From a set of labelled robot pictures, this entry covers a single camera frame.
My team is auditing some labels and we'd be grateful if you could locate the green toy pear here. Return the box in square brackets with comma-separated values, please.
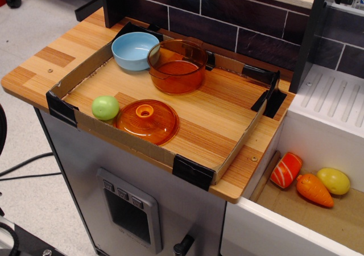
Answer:
[91, 96, 119, 121]

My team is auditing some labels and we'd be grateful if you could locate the light blue plastic bowl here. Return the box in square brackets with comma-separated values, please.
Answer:
[111, 32, 159, 71]

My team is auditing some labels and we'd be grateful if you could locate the orange transparent pot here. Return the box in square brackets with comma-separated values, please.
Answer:
[147, 39, 208, 94]

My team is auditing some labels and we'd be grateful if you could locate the wooden toy kitchen counter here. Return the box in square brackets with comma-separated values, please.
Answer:
[1, 9, 294, 203]

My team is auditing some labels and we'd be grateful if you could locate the orange transparent pot lid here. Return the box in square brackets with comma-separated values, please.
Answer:
[114, 100, 180, 145]

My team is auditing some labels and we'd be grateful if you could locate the orange salmon sushi toy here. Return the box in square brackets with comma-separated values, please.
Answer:
[270, 152, 303, 189]

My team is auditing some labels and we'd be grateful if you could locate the grey toy oven panel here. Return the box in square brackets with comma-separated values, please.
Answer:
[97, 168, 163, 254]

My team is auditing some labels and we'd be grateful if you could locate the orange toy carrot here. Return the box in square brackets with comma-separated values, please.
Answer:
[296, 174, 334, 208]

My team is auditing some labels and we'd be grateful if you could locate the white toy sink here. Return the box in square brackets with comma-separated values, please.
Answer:
[220, 64, 364, 256]

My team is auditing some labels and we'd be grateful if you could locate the yellow toy lemon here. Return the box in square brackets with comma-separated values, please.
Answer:
[316, 168, 350, 195]

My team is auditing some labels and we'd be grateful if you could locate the black oven knob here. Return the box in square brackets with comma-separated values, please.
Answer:
[173, 234, 195, 256]

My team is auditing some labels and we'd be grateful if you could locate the black floor cable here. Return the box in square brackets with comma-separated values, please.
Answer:
[0, 152, 62, 182]

